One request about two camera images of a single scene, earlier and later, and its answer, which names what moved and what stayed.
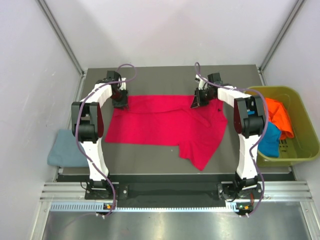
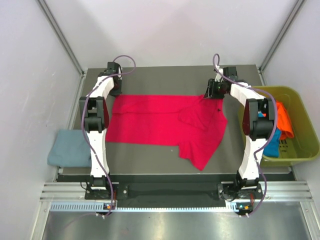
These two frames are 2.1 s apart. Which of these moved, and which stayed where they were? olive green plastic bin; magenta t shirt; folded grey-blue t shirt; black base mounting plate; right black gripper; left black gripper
Moved: left black gripper; right black gripper
Stayed: magenta t shirt; folded grey-blue t shirt; olive green plastic bin; black base mounting plate
